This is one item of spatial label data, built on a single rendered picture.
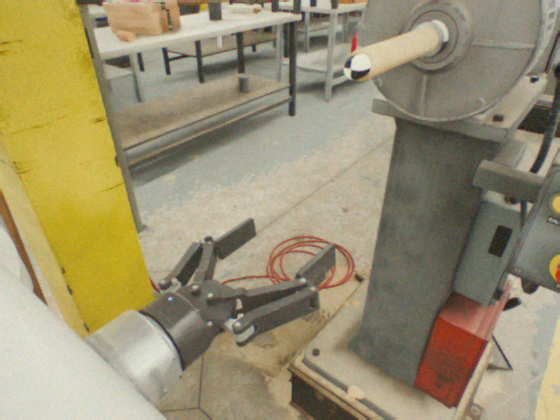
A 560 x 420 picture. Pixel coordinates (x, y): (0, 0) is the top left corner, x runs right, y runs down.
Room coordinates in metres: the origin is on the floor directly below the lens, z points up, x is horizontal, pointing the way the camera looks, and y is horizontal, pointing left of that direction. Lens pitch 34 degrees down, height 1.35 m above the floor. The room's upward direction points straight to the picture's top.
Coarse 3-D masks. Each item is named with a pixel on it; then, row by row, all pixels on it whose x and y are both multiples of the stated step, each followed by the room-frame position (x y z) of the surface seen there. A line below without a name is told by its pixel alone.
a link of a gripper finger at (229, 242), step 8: (240, 224) 0.43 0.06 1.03; (248, 224) 0.44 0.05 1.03; (232, 232) 0.41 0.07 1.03; (240, 232) 0.42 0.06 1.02; (248, 232) 0.43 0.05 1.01; (216, 240) 0.40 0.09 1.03; (224, 240) 0.40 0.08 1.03; (232, 240) 0.41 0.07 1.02; (240, 240) 0.42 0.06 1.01; (248, 240) 0.43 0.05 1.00; (224, 248) 0.40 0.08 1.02; (232, 248) 0.41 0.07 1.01; (224, 256) 0.39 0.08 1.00
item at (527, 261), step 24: (552, 168) 0.45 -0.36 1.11; (552, 192) 0.44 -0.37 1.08; (528, 216) 0.45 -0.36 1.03; (552, 216) 0.43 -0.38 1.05; (528, 240) 0.44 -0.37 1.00; (552, 240) 0.42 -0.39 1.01; (528, 264) 0.43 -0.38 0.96; (552, 264) 0.41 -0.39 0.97; (528, 288) 0.45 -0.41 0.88; (552, 288) 0.41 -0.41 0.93
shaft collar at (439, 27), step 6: (420, 24) 0.56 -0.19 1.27; (426, 24) 0.55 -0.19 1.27; (432, 24) 0.55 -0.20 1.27; (438, 24) 0.55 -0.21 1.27; (414, 30) 0.56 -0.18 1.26; (438, 30) 0.54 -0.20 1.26; (444, 30) 0.55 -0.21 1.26; (438, 36) 0.54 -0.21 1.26; (444, 36) 0.54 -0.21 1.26; (438, 42) 0.54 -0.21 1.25; (444, 42) 0.54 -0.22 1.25; (438, 48) 0.54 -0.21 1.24; (444, 48) 0.55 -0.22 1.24; (426, 54) 0.55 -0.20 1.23; (432, 54) 0.54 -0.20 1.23
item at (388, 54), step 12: (408, 36) 0.49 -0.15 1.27; (420, 36) 0.51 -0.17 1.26; (432, 36) 0.53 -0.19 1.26; (372, 48) 0.42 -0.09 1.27; (384, 48) 0.43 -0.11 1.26; (396, 48) 0.45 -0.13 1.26; (408, 48) 0.47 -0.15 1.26; (420, 48) 0.50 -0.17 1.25; (432, 48) 0.53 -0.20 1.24; (372, 60) 0.40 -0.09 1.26; (384, 60) 0.42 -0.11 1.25; (396, 60) 0.44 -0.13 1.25; (408, 60) 0.48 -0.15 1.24; (372, 72) 0.40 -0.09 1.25
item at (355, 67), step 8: (352, 56) 0.40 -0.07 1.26; (360, 56) 0.40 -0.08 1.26; (344, 64) 0.40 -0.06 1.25; (352, 64) 0.40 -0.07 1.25; (360, 64) 0.39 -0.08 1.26; (368, 64) 0.40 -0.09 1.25; (344, 72) 0.40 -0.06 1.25; (352, 72) 0.40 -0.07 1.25; (360, 72) 0.39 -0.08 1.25; (368, 72) 0.40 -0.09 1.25
